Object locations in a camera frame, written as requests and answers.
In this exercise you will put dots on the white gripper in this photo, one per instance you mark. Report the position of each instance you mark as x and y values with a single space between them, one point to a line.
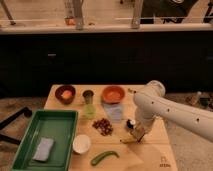
142 128

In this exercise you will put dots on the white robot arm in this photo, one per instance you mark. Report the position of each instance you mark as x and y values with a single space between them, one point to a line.
150 102

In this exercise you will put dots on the orange red bowl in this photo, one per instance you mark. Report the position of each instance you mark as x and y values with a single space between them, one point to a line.
113 94

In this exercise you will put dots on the white small bowl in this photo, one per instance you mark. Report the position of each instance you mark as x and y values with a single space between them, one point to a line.
81 144

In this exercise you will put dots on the orange object in bowl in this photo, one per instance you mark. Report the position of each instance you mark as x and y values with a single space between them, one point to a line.
66 94

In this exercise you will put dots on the dark red bowl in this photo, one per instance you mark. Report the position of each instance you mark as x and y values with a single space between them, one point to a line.
61 89

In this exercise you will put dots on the grey blue cloth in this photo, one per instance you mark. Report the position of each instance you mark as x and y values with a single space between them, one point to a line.
113 111

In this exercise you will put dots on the pile of brown nuts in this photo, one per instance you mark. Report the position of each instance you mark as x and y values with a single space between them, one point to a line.
103 126

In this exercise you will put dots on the green translucent cup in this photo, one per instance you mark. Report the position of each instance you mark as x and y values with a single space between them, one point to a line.
89 111

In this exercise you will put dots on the green cucumber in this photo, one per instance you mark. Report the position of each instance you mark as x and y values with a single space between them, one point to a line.
98 158

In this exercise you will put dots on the dark metal cup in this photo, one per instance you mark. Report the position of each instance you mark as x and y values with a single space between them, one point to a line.
88 96

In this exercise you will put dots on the green plastic tray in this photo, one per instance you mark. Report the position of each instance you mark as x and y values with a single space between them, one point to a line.
59 125

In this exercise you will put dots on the grey sponge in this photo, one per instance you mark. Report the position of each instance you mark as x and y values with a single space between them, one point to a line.
43 149

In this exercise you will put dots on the black stand legs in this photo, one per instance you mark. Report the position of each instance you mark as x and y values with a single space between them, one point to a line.
26 112

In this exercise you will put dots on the white handled black brush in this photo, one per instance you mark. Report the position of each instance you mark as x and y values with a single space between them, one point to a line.
130 123

